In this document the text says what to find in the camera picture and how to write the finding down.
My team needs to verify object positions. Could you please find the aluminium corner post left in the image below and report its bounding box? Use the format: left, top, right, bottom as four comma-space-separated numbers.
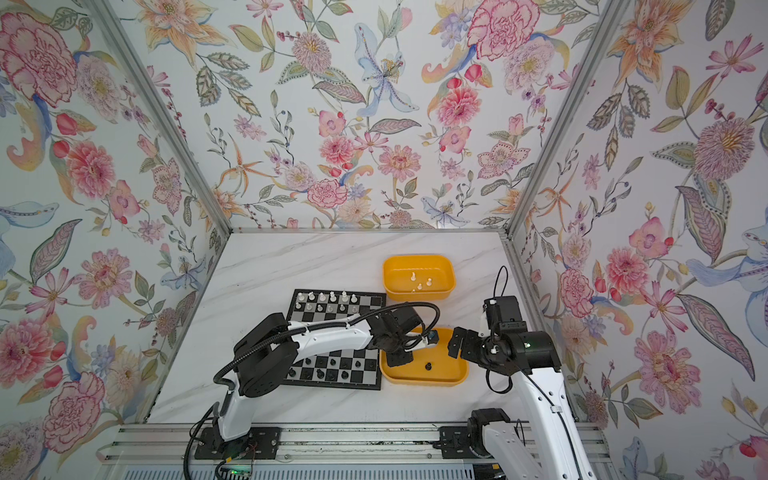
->
84, 0, 233, 241

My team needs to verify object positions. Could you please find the yellow tray with white pieces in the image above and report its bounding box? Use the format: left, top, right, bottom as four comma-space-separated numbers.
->
382, 255, 456, 302

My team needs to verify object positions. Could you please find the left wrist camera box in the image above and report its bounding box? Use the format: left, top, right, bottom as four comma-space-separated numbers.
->
423, 329, 439, 346

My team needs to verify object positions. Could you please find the aluminium corner post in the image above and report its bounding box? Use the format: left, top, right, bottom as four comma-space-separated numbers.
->
84, 0, 233, 241
506, 1, 630, 240

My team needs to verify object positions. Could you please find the aluminium corner post right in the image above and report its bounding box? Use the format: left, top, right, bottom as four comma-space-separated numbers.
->
506, 1, 630, 240

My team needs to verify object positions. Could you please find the yellow tray with black pieces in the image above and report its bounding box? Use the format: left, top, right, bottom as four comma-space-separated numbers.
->
379, 327, 469, 387

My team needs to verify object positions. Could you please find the aluminium front mounting rail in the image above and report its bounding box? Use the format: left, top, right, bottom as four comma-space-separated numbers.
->
96, 412, 616, 479

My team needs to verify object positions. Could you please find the black and silver chessboard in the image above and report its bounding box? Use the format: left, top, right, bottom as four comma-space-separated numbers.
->
284, 289, 386, 391

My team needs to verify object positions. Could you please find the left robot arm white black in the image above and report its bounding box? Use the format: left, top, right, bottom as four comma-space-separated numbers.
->
183, 301, 441, 464

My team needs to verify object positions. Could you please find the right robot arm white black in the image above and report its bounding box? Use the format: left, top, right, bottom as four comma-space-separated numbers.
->
447, 296, 596, 479

